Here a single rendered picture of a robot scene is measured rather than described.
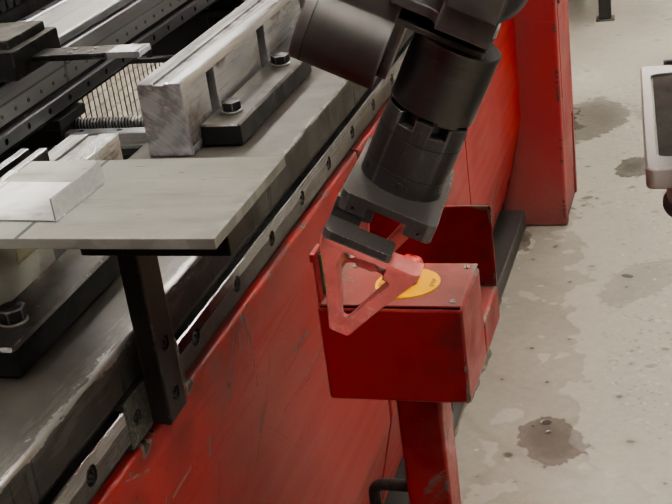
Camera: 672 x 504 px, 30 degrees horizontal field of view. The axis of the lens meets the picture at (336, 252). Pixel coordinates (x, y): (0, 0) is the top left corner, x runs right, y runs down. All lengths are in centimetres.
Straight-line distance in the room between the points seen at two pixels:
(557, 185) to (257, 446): 201
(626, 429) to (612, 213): 105
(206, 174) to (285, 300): 43
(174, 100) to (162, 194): 46
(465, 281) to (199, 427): 33
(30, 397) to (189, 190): 22
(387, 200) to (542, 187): 256
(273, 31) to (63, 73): 31
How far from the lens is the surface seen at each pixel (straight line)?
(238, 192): 108
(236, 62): 173
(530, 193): 337
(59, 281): 122
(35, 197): 115
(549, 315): 295
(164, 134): 158
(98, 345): 115
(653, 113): 105
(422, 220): 80
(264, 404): 148
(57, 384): 110
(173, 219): 105
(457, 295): 134
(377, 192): 81
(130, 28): 202
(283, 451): 155
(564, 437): 251
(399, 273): 79
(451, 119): 80
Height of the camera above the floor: 138
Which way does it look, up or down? 24 degrees down
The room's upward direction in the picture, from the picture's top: 8 degrees counter-clockwise
